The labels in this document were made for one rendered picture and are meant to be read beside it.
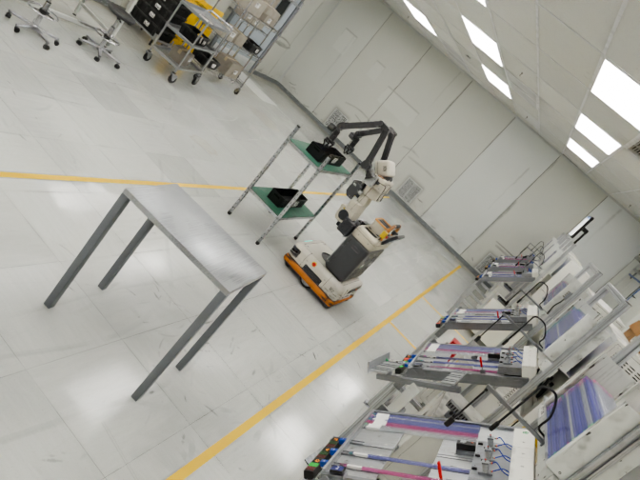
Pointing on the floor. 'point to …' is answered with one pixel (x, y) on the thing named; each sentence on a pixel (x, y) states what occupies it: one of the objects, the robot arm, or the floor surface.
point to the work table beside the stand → (210, 257)
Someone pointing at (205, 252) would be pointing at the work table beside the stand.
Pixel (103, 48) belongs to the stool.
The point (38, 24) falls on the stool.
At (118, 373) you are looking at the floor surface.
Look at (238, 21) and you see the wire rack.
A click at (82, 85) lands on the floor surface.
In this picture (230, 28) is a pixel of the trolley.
